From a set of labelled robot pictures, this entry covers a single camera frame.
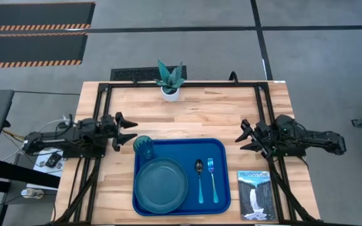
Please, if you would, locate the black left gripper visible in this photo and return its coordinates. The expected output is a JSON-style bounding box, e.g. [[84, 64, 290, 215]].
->
[[101, 111, 139, 153]]

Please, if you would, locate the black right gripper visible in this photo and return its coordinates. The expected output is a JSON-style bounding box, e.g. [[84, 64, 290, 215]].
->
[[234, 119, 280, 159]]

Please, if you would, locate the teal faceted plastic cup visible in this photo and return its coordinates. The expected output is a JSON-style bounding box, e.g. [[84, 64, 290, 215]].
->
[[132, 135, 157, 160]]

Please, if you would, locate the fork with teal handle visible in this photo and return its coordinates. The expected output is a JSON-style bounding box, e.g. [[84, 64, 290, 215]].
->
[[207, 157, 220, 204]]

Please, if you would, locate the spoon with teal handle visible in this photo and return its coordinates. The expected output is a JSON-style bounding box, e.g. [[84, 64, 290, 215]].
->
[[194, 158, 205, 205]]

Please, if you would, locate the blue round plate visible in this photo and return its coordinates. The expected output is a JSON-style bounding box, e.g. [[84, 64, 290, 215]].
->
[[133, 157, 189, 215]]

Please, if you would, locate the blue plastic tray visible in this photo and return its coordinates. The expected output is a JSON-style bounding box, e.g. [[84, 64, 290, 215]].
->
[[131, 137, 232, 217]]

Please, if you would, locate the white plant pot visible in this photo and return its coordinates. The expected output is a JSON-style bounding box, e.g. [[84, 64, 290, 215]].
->
[[160, 85, 180, 103]]

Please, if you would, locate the black perforated floor mat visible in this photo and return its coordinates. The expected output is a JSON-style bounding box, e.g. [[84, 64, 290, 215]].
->
[[109, 65, 188, 82]]

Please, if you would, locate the Yellowstone waterfall picture card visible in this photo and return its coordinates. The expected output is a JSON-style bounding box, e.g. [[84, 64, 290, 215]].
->
[[236, 169, 277, 222]]

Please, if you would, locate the green succulent plant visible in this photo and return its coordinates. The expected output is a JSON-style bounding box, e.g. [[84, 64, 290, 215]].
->
[[153, 59, 186, 95]]

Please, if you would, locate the small black device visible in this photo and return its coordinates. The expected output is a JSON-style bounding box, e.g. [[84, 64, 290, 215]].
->
[[45, 152, 63, 168]]

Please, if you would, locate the white paper sheet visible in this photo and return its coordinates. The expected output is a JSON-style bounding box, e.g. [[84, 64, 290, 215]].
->
[[26, 146, 65, 191]]

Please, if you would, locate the black cross beam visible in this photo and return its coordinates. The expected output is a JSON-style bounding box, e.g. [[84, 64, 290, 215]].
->
[[0, 158, 62, 190]]

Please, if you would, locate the white power adapter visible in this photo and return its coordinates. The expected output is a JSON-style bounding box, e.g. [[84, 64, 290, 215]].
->
[[21, 188, 45, 200]]

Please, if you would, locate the black orange-striped floor mat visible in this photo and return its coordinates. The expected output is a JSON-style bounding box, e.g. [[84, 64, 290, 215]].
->
[[0, 1, 97, 33], [0, 31, 89, 70]]

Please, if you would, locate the black cable hook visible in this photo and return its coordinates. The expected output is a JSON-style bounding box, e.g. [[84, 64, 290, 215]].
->
[[228, 70, 240, 85]]

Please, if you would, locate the white cable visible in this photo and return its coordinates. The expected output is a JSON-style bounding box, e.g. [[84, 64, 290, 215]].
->
[[38, 116, 75, 132]]

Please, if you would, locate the black aluminium table frame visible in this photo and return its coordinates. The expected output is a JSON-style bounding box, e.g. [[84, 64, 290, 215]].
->
[[45, 80, 324, 226]]

